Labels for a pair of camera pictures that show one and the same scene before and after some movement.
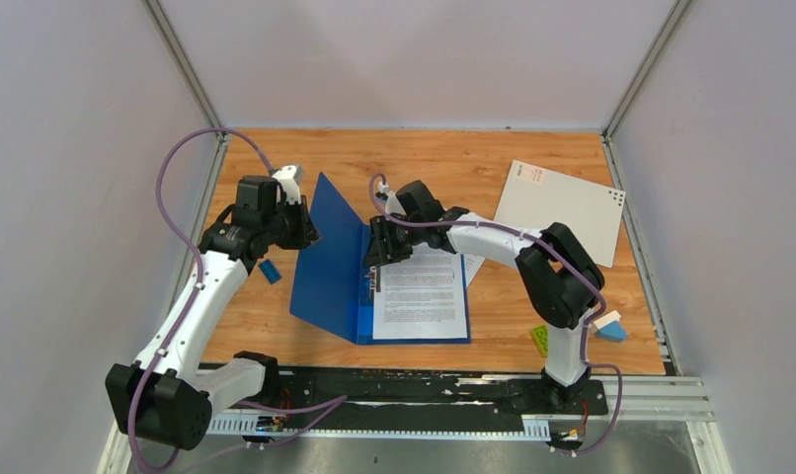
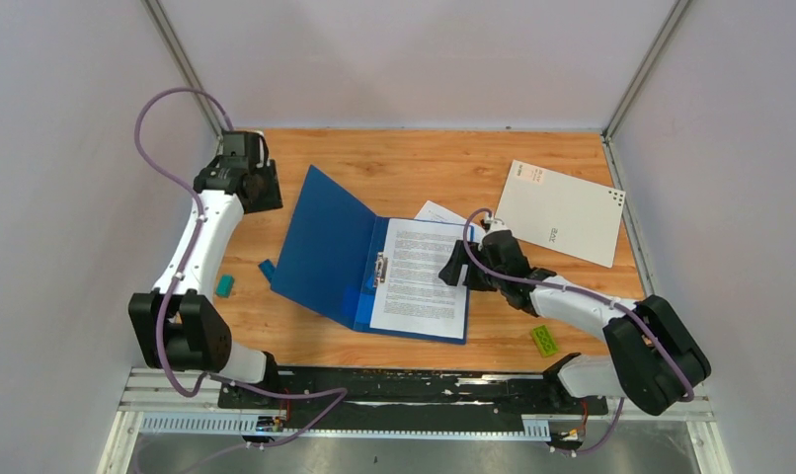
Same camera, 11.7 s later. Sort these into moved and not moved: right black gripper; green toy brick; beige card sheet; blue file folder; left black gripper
Moved: blue file folder; left black gripper; right black gripper
Not moved: green toy brick; beige card sheet
